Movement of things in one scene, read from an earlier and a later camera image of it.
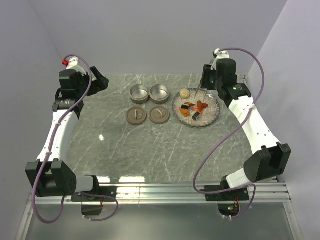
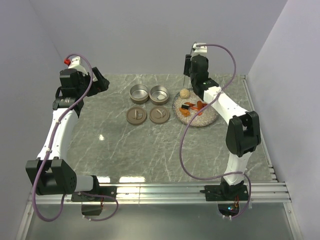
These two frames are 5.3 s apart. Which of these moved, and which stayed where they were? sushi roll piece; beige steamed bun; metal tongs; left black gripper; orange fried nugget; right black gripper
Moved: right black gripper; metal tongs
Stayed: orange fried nugget; left black gripper; sushi roll piece; beige steamed bun
